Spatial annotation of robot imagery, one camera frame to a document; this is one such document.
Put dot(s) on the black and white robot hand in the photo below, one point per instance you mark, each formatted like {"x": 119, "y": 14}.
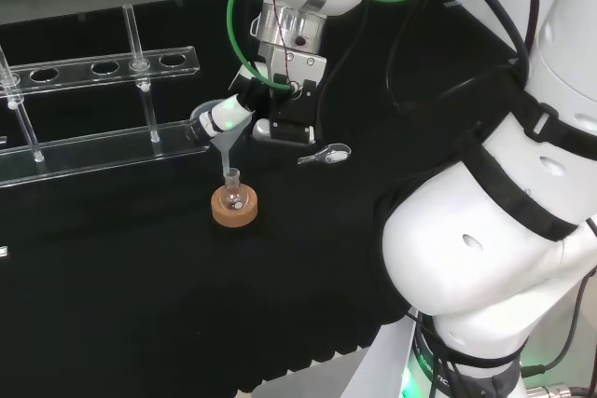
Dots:
{"x": 298, "y": 104}

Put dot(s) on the translucent plastic funnel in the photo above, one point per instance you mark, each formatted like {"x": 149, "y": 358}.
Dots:
{"x": 225, "y": 144}

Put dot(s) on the glass weighing funnel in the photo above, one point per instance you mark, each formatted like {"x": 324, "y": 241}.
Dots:
{"x": 333, "y": 153}

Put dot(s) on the glass round-bottom flask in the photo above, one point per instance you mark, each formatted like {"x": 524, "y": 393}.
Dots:
{"x": 231, "y": 195}

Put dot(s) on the clear acrylic funnel stand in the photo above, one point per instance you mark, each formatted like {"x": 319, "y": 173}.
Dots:
{"x": 93, "y": 151}

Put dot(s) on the clear cloth clip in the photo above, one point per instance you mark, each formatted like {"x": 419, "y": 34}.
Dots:
{"x": 3, "y": 251}
{"x": 453, "y": 4}

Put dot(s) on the black bench cloth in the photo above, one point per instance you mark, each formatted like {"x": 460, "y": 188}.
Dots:
{"x": 140, "y": 300}

